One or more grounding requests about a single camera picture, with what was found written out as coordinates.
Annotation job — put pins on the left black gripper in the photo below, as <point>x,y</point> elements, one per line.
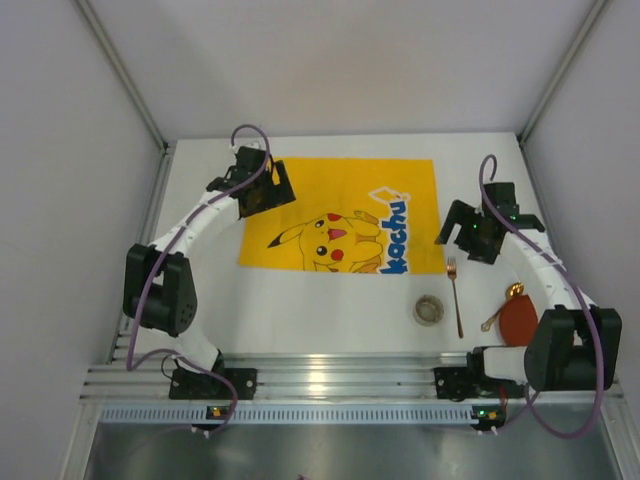
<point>273,185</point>

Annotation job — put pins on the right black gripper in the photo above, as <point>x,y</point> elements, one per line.
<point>463,229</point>

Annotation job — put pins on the yellow Pikachu placemat cloth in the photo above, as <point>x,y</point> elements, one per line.
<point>351,215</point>

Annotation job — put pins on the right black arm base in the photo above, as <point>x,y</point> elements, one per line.
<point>461,383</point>

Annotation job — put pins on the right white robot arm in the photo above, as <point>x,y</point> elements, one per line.
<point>574,344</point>

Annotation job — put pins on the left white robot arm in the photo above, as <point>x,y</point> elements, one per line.
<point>160,295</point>

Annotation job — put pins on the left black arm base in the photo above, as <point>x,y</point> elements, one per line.
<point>188,385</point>

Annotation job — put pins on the copper fork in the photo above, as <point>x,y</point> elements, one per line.
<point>451,271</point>

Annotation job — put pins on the gold spoon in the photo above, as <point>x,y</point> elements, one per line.
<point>513,291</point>

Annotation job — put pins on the red plate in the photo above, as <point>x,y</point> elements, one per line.
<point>518,322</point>

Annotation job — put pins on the right aluminium frame post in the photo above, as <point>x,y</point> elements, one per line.
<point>578,41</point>

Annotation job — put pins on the aluminium mounting rail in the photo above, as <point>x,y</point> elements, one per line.
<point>299,378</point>

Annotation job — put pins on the perforated cable tray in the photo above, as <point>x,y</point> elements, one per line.
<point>300,414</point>

